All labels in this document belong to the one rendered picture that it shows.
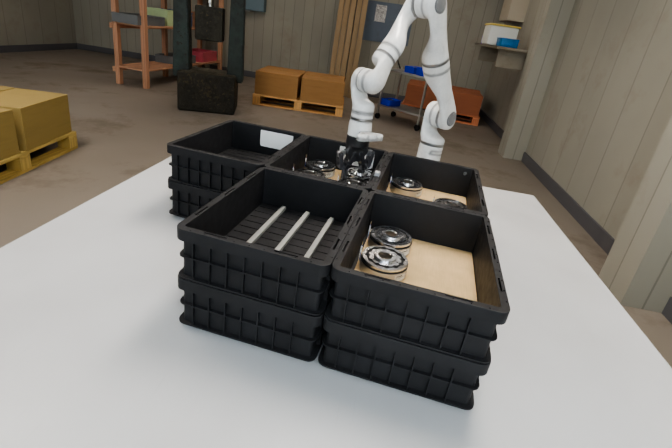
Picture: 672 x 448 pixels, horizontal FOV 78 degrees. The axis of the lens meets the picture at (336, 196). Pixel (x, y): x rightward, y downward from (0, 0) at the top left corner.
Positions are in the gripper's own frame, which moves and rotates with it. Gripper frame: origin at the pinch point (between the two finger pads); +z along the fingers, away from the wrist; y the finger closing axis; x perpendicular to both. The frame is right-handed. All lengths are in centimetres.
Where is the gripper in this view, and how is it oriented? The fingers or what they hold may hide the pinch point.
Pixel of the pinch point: (352, 176)
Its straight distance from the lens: 137.1
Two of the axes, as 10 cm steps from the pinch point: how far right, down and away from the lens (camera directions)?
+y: -8.6, 0.8, -5.0
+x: 4.9, 4.0, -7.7
